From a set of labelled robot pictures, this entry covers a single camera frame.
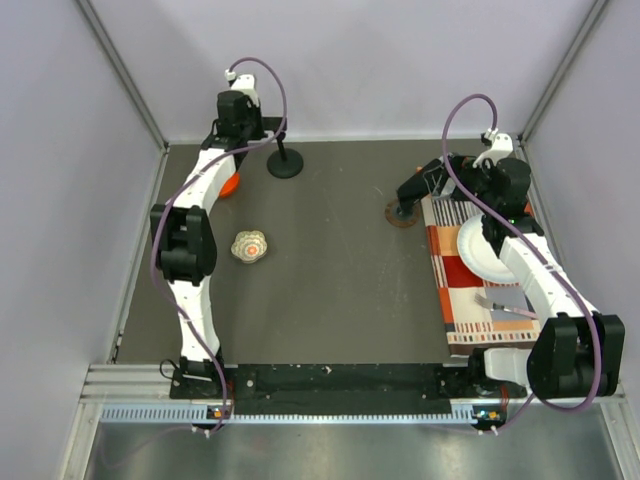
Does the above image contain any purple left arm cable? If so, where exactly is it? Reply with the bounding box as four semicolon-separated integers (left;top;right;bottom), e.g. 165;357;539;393
150;57;289;436

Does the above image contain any grey metal phone stand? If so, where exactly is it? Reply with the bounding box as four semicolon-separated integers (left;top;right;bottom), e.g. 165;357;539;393
384;199;421;228

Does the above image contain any colourful patchwork placemat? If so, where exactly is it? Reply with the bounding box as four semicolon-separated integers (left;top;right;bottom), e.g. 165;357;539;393
421;197;541;356

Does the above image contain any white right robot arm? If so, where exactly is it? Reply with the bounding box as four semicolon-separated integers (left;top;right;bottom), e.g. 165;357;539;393
417;156;625;403

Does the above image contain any white plate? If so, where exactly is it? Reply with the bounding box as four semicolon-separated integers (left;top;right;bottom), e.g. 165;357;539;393
456;214;517;285

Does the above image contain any black smartphone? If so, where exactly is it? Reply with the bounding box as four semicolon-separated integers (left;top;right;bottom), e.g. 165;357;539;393
396;168;442;202

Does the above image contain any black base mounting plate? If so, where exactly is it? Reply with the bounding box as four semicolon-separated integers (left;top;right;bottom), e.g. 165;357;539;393
169;362;529;416

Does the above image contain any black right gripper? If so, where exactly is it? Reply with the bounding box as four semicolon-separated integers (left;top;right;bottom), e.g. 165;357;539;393
424;153;499;215

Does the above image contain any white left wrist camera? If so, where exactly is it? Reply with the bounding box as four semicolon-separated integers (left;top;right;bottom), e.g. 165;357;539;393
226;71;260;107

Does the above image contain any patterned floral small bowl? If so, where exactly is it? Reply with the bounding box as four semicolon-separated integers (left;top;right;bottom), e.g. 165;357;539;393
230;230;268;264

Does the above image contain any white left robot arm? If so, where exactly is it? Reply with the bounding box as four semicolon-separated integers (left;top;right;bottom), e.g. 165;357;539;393
150;90;265;400

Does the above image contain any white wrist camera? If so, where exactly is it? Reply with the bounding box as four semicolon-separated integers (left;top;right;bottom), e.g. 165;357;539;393
226;71;260;107
473;128;514;168

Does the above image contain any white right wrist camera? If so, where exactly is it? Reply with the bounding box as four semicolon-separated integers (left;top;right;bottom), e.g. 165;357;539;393
473;128;514;168

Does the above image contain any fork with pink handle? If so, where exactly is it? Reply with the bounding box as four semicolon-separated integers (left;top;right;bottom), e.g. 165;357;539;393
474;294;537;319

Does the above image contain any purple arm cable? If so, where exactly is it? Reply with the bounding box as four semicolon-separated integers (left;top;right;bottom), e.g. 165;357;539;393
442;93;604;435
150;57;289;436

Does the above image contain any orange bowl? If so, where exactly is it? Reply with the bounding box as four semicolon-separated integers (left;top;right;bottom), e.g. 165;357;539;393
219;172;240;198

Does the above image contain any grey slotted cable duct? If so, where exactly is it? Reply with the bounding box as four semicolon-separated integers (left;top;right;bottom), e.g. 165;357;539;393
100;404;501;426

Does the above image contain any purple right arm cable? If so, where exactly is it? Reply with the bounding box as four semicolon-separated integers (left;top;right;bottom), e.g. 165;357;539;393
442;93;604;435

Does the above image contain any black camera stand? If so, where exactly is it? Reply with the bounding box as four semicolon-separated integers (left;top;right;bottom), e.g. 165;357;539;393
263;116;304;179

